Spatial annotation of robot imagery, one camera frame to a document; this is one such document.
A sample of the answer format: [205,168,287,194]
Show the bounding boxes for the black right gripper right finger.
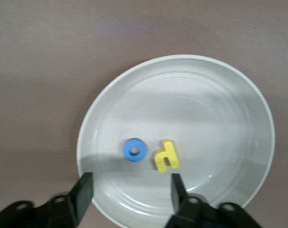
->
[164,173,265,228]

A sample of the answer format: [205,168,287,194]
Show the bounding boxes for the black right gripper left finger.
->
[0,172,94,228]

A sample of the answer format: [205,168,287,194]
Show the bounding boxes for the yellow foam letter h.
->
[153,139,180,174]

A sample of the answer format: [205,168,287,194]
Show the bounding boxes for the blue foam letter o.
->
[122,137,149,163]

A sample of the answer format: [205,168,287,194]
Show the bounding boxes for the beige round plate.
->
[77,54,276,228]

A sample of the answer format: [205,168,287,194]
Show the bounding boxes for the brown table cover sheet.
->
[0,0,288,228]

